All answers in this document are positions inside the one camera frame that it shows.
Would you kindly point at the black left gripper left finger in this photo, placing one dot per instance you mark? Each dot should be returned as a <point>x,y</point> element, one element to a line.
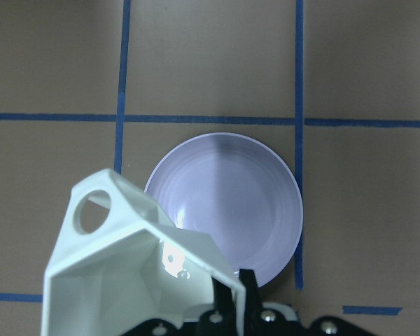
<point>223,317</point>

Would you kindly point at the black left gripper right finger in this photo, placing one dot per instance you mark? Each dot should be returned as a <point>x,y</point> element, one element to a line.
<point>253,302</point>

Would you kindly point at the white angular mug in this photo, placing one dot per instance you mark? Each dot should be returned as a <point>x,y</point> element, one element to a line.
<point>119,261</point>

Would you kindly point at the lavender round plate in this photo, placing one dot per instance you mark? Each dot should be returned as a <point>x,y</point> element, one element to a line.
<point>237,190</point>

